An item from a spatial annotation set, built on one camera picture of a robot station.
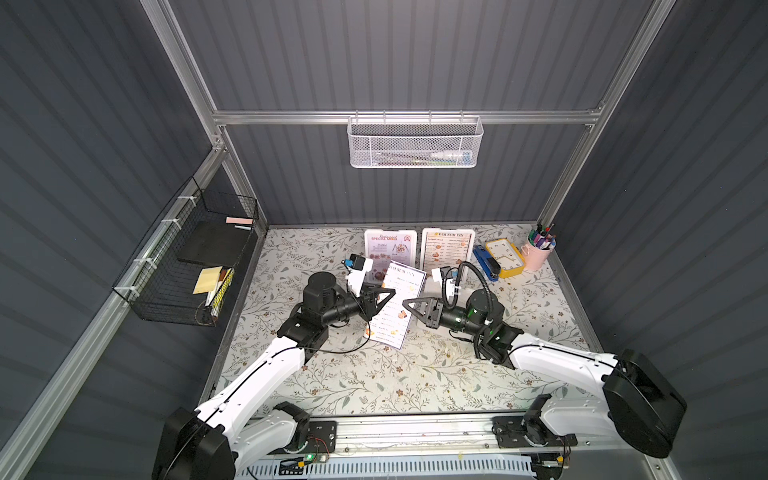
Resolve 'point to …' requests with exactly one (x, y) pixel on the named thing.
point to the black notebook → (216, 242)
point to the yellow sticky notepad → (208, 280)
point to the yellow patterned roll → (222, 293)
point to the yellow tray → (508, 258)
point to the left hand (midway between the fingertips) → (391, 293)
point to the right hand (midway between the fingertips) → (408, 306)
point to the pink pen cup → (539, 246)
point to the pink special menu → (384, 248)
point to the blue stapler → (489, 264)
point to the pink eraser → (239, 220)
